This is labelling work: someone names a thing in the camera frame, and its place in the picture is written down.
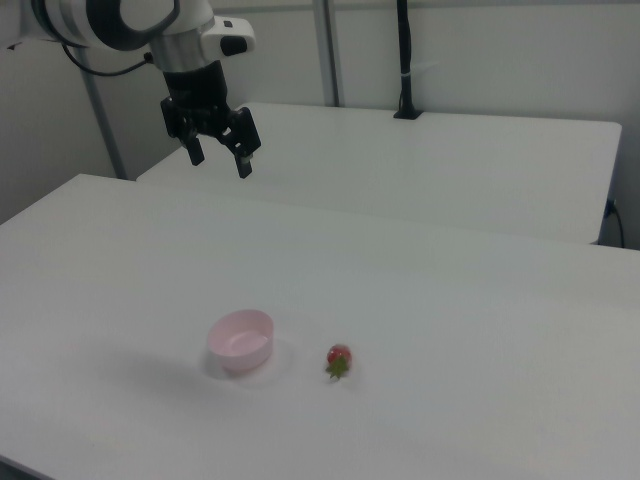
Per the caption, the white side table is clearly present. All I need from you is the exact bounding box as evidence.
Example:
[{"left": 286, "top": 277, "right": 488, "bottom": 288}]
[{"left": 135, "top": 101, "right": 623, "bottom": 246}]

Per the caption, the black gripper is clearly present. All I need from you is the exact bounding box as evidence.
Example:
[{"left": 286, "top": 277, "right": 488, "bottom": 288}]
[{"left": 160, "top": 59, "right": 263, "bottom": 181}]

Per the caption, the grey aluminium frame post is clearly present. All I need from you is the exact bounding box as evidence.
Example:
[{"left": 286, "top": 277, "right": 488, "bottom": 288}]
[
  {"left": 313, "top": 0, "right": 347, "bottom": 108},
  {"left": 78, "top": 69, "right": 127, "bottom": 180}
]

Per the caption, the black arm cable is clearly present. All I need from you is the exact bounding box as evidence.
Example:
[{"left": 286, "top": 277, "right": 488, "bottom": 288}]
[{"left": 59, "top": 42, "right": 154, "bottom": 77}]

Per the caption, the red strawberry with green leaves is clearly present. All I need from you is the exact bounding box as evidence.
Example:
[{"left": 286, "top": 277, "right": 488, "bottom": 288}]
[{"left": 324, "top": 342, "right": 353, "bottom": 380}]

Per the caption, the pink plastic bowl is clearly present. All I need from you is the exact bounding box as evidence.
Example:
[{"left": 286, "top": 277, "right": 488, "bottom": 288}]
[{"left": 207, "top": 308, "right": 276, "bottom": 373}]

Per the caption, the black stand pole with tie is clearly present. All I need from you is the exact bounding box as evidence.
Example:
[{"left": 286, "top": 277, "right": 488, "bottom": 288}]
[{"left": 392, "top": 0, "right": 424, "bottom": 121}]

